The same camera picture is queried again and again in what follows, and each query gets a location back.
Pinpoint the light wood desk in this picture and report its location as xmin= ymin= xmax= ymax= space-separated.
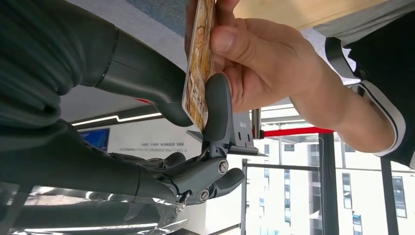
xmin=233 ymin=0 xmax=390 ymax=31

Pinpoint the stanchion with round white base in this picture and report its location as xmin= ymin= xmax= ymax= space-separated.
xmin=251 ymin=108 xmax=262 ymax=140

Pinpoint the ceiling light strip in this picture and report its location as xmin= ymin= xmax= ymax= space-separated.
xmin=71 ymin=112 xmax=163 ymax=128

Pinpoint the person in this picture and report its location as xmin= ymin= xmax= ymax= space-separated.
xmin=184 ymin=0 xmax=415 ymax=169

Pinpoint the white building outside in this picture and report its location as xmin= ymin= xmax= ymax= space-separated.
xmin=243 ymin=136 xmax=415 ymax=235

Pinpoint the blue wall screen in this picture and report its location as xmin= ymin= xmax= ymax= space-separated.
xmin=78 ymin=128 xmax=111 ymax=152

